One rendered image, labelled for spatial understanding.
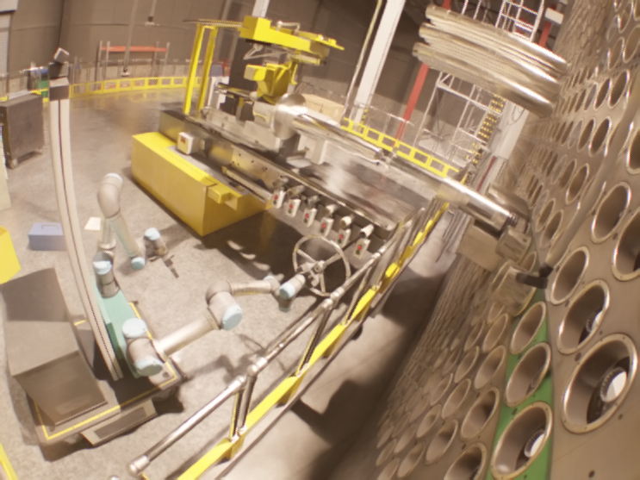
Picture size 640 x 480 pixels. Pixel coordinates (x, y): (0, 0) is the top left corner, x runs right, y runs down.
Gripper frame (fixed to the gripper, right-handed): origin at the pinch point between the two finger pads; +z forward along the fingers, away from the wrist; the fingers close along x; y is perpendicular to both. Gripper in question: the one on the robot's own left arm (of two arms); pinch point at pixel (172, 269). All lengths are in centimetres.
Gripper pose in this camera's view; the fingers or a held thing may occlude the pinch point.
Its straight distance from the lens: 198.4
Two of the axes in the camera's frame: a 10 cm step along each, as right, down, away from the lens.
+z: 1.2, 7.2, 6.8
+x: -6.5, -4.6, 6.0
